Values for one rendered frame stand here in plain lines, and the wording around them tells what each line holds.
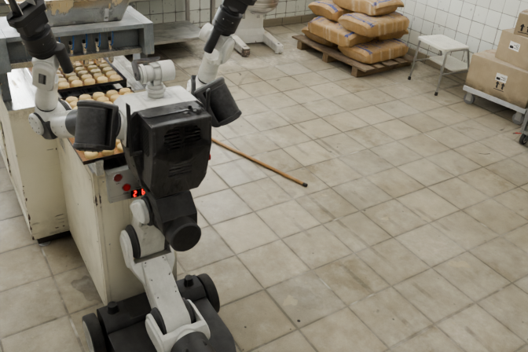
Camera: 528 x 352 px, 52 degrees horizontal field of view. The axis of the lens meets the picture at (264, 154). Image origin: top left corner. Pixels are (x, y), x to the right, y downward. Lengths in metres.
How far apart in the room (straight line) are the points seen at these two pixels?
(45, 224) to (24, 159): 0.41
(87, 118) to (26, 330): 1.34
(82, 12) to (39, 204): 1.01
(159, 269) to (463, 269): 1.73
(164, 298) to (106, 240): 0.35
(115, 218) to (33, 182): 0.74
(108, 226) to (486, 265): 2.07
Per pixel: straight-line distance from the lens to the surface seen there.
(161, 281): 2.29
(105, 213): 2.29
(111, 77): 2.82
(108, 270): 2.47
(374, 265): 3.09
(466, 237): 3.49
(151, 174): 1.71
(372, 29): 5.49
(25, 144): 2.84
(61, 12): 2.71
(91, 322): 2.47
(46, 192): 2.99
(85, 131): 1.71
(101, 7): 2.74
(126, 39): 2.86
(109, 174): 2.16
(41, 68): 1.76
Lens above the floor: 1.96
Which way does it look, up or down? 30 degrees down
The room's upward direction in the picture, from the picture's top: 4 degrees clockwise
